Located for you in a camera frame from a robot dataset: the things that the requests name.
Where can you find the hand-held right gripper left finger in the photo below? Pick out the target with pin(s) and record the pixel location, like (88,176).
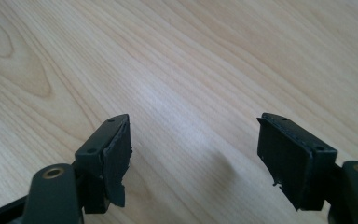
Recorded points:
(105,161)

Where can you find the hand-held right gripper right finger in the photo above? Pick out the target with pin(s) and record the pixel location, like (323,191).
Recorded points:
(292,161)

